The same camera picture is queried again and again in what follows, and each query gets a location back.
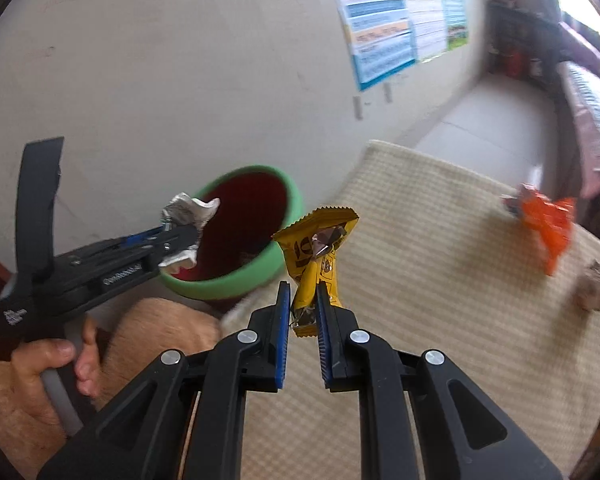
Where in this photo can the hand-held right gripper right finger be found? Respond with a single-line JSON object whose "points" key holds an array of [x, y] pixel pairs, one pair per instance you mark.
{"points": [[322, 340]]}

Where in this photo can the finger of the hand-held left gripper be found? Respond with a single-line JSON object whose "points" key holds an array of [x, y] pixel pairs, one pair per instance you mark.
{"points": [[177, 242], [142, 236]]}

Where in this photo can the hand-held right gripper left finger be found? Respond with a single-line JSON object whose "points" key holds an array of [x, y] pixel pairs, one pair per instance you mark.
{"points": [[281, 340]]}

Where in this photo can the white silver wrapper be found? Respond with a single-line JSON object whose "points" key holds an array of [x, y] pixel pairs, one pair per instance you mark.
{"points": [[190, 210]]}

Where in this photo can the green bin with red inside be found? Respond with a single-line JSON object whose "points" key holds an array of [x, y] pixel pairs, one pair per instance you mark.
{"points": [[267, 267]]}

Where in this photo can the yellow snack wrapper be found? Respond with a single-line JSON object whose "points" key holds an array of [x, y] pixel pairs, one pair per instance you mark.
{"points": [[305, 260]]}

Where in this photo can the person's left hand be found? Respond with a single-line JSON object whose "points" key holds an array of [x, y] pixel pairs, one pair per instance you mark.
{"points": [[15, 400]]}

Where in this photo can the beige checkered tablecloth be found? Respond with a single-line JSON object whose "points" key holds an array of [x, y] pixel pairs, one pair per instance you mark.
{"points": [[430, 260]]}

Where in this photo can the orange snack bag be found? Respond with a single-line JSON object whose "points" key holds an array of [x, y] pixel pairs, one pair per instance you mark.
{"points": [[550, 230]]}

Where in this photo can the brown snack wrapper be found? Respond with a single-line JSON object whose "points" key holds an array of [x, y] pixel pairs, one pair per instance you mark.
{"points": [[596, 287]]}

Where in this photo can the red canister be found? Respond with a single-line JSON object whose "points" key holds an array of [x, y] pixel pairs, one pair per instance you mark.
{"points": [[513, 62]]}

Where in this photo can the printed bed blanket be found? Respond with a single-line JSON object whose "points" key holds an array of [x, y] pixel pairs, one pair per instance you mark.
{"points": [[595, 110]]}

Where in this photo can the dark storage shelf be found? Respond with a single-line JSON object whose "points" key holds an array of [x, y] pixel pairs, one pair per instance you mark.
{"points": [[522, 25]]}

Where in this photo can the blue striped wall poster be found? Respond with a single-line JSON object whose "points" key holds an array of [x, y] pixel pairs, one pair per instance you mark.
{"points": [[380, 25]]}

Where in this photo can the white table wall poster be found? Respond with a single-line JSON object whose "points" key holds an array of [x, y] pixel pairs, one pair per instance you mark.
{"points": [[425, 10]]}

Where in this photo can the green bordered wall poster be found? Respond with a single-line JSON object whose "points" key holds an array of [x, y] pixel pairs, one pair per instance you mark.
{"points": [[454, 5]]}

